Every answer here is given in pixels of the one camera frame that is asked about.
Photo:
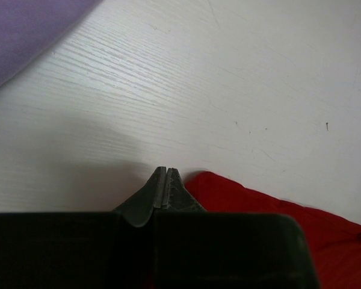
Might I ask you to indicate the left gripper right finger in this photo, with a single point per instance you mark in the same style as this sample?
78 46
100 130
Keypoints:
197 249

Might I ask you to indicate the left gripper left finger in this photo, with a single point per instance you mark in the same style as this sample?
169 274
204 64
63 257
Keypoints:
81 250

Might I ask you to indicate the red t shirt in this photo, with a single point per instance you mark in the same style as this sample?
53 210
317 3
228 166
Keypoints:
334 242

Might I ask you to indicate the lavender t shirt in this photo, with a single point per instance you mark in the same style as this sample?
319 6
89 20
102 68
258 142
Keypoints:
27 28

